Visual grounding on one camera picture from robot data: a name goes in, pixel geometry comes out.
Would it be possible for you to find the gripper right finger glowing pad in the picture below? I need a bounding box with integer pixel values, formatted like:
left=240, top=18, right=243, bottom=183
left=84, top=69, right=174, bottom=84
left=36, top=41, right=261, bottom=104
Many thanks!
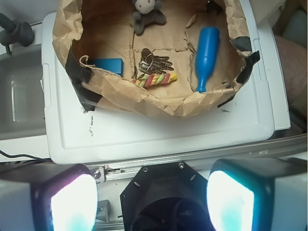
left=206, top=157, right=308, bottom=231

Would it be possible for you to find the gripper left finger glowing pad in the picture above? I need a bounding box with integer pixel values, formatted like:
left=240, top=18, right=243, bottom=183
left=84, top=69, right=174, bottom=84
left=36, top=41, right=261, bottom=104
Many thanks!
left=0, top=163, right=98, bottom=231

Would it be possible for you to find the clear plastic container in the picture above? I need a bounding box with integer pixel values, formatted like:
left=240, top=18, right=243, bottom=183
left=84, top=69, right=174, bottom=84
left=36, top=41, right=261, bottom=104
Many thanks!
left=0, top=45, right=46, bottom=140

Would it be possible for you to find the blue rectangular block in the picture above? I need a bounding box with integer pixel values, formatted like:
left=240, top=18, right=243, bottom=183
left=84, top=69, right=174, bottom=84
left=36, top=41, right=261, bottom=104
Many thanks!
left=88, top=58, right=124, bottom=77

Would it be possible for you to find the brown paper bag bin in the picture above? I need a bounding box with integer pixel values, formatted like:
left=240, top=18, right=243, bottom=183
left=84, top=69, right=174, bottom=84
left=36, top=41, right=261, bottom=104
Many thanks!
left=52, top=0, right=259, bottom=118

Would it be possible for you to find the blue plastic bottle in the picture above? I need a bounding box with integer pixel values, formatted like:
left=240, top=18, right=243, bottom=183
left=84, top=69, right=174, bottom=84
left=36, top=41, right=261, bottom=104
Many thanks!
left=195, top=27, right=220, bottom=93

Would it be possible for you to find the silver key bunch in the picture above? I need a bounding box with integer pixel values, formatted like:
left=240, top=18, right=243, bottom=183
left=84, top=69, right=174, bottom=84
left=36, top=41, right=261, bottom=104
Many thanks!
left=139, top=48, right=174, bottom=74

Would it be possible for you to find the grey plush mouse toy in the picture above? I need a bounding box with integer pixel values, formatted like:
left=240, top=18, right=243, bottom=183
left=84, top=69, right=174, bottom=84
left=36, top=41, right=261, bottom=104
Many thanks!
left=131, top=0, right=166, bottom=36

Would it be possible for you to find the silver corner bracket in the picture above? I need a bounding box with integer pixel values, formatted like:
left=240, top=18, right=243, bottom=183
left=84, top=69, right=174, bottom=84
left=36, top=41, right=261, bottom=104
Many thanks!
left=90, top=166, right=106, bottom=183

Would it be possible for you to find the black thin cable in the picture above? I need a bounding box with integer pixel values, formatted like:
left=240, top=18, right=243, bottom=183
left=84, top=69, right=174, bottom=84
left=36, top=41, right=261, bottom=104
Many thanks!
left=0, top=149, right=51, bottom=161

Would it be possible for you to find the black octagonal mount plate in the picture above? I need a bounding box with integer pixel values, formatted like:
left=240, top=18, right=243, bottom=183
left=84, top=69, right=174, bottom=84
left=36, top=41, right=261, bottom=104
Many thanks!
left=120, top=162, right=214, bottom=231

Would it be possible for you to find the colourful twisted rope toy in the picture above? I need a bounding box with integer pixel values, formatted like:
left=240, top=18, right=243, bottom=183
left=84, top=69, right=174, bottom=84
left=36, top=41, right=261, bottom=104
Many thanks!
left=132, top=73, right=178, bottom=88

